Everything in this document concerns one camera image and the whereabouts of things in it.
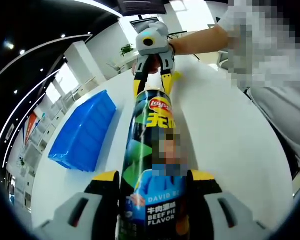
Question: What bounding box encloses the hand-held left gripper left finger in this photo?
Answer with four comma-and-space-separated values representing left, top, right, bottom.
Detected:
34, 169, 121, 240

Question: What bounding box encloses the blue plastic box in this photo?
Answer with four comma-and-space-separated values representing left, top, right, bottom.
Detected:
47, 89, 118, 173

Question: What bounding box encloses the green potted plant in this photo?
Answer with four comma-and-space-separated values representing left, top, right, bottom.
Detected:
119, 43, 135, 57

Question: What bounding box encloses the row of white desks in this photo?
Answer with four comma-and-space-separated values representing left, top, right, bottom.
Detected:
7, 104, 75, 208

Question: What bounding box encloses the orange blue wall poster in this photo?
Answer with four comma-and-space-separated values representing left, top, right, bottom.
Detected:
22, 112, 39, 147

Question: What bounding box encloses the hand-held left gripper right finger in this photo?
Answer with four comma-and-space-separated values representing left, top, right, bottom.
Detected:
187, 169, 269, 240

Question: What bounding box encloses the green black chip container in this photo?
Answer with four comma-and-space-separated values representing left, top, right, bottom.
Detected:
117, 89, 191, 240

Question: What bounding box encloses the person's right hand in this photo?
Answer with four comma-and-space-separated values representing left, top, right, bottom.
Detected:
148, 56, 162, 75

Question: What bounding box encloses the white table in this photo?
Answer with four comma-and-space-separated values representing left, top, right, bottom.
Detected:
31, 54, 295, 240

